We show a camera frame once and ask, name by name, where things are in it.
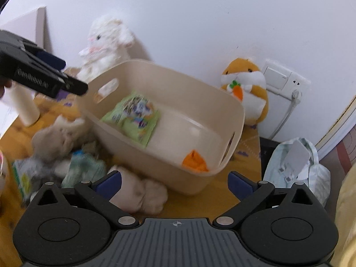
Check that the person's left hand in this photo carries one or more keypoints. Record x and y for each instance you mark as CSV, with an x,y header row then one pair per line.
x,y
4,83

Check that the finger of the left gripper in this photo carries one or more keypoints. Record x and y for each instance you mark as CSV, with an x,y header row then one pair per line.
x,y
71,85
51,60

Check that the white thermos bottle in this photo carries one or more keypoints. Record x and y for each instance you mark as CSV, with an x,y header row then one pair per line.
x,y
21,99

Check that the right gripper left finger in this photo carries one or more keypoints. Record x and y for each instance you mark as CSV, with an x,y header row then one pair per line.
x,y
98,195

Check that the brown floral patterned box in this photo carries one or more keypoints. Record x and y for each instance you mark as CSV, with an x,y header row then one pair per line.
x,y
64,98

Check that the beige grey sock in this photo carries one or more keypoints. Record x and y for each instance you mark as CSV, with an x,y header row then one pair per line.
x,y
58,140

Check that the white wall socket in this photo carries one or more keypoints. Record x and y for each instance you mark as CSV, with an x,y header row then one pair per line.
x,y
283,81

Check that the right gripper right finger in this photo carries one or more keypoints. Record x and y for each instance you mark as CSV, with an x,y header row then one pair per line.
x,y
251,195

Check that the silver green foil packet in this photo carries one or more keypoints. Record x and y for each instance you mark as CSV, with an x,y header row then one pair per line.
x,y
30,174

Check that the yellow cloth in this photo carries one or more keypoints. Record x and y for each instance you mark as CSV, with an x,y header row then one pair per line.
x,y
345,220

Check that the beige sock pair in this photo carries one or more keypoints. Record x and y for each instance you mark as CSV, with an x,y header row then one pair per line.
x,y
139,195

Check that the orange hamster plush toy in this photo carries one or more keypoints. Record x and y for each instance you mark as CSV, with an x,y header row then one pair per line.
x,y
244,80

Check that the white folding phone stand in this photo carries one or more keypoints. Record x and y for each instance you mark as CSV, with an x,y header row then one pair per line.
x,y
295,161

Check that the orange item in bin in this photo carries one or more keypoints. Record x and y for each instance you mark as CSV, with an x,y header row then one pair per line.
x,y
195,162

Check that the beige plastic storage bin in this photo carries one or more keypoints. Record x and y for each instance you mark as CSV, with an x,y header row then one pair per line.
x,y
193,116

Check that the green striped cloth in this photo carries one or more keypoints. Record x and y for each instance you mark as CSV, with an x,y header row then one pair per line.
x,y
83,167

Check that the white plush cat toy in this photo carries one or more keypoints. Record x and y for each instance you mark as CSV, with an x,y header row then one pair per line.
x,y
108,41

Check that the light blue clothing pile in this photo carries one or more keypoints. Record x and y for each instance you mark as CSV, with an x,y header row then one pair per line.
x,y
314,175

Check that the green snack packet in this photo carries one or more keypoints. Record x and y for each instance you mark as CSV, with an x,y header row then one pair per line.
x,y
135,116

